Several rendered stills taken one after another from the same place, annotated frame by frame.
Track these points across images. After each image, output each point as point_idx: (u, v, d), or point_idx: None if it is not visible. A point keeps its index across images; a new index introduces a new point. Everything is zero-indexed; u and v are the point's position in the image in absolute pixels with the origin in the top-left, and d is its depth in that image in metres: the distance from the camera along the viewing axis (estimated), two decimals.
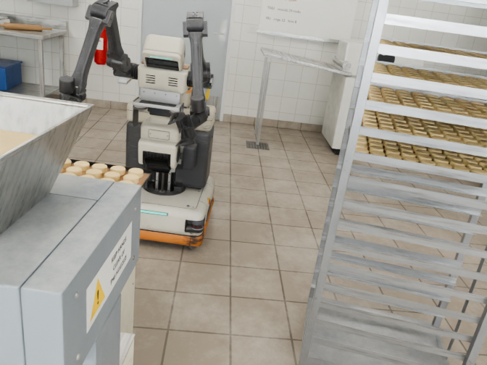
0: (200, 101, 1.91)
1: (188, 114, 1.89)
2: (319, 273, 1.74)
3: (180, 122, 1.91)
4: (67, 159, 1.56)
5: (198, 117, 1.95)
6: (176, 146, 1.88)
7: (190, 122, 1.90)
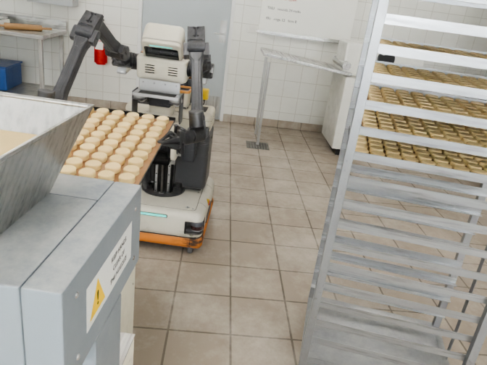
0: (198, 113, 1.76)
1: (184, 129, 1.72)
2: (319, 273, 1.74)
3: None
4: (106, 108, 1.88)
5: (196, 135, 1.78)
6: None
7: (182, 137, 1.74)
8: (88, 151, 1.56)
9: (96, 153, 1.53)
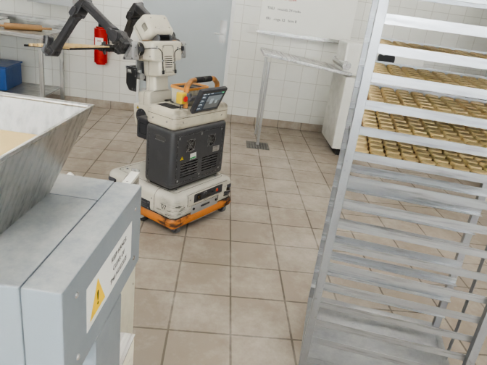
0: (43, 35, 3.24)
1: None
2: (319, 273, 1.74)
3: None
4: (99, 45, 3.52)
5: None
6: None
7: None
8: None
9: None
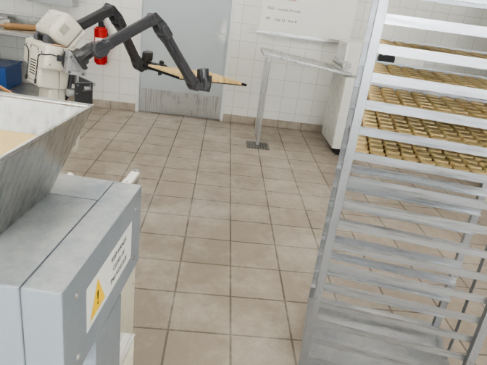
0: (150, 51, 3.16)
1: (161, 60, 3.20)
2: (319, 273, 1.74)
3: None
4: (172, 72, 2.86)
5: None
6: None
7: (161, 64, 3.20)
8: None
9: (209, 74, 3.22)
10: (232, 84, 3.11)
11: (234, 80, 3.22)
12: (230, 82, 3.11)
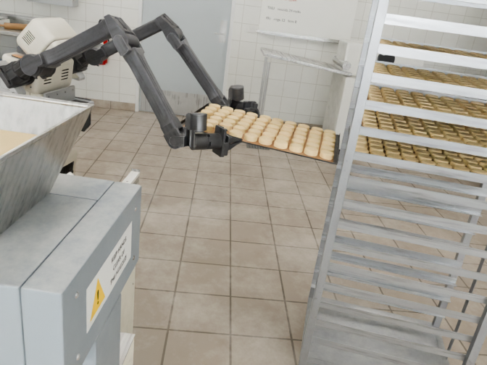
0: (243, 87, 2.11)
1: (254, 101, 2.08)
2: (319, 273, 1.74)
3: None
4: None
5: None
6: None
7: None
8: (290, 136, 1.80)
9: (298, 132, 1.83)
10: (300, 155, 1.63)
11: (326, 149, 1.69)
12: (298, 150, 1.65)
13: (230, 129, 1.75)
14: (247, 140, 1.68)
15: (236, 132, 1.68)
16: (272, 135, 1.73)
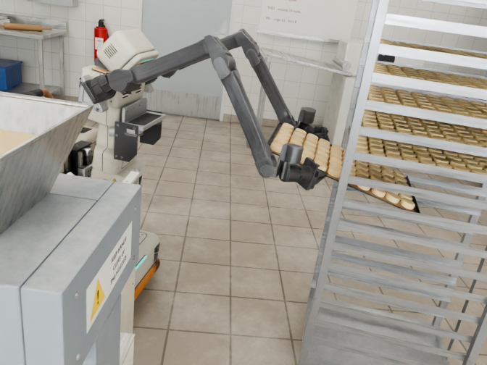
0: (314, 110, 2.08)
1: (325, 127, 2.05)
2: (319, 273, 1.74)
3: None
4: (277, 138, 1.75)
5: None
6: None
7: None
8: None
9: (375, 172, 1.81)
10: (383, 200, 1.62)
11: (406, 197, 1.69)
12: (381, 195, 1.64)
13: (311, 159, 1.72)
14: (332, 175, 1.65)
15: (322, 166, 1.65)
16: (354, 172, 1.72)
